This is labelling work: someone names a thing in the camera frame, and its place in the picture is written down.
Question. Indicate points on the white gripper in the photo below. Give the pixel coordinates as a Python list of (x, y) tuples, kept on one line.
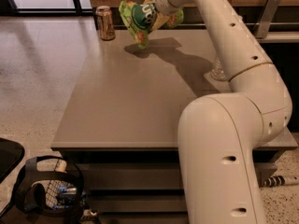
[(163, 1)]

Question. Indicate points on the green rice chip bag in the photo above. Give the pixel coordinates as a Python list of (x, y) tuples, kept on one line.
[(139, 18)]

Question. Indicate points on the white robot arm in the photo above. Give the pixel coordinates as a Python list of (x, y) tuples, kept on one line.
[(217, 133)]

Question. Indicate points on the orange soda can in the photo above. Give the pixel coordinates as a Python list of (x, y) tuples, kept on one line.
[(105, 23)]

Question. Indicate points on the clear plastic water bottle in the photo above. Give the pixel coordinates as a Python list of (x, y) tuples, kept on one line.
[(217, 72)]

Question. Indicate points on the grey drawer cabinet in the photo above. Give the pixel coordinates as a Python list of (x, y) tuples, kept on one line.
[(121, 123)]

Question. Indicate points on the black chair seat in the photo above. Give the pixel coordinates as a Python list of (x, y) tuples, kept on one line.
[(11, 154)]

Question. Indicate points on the striped black white pole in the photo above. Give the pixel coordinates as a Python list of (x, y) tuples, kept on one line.
[(279, 180)]

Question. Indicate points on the right metal bracket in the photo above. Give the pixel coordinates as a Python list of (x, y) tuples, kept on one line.
[(262, 26)]

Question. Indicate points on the black window frame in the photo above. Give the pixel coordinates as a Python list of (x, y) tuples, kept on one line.
[(45, 7)]

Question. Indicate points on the black wire mesh basket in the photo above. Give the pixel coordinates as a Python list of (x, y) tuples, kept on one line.
[(48, 190)]

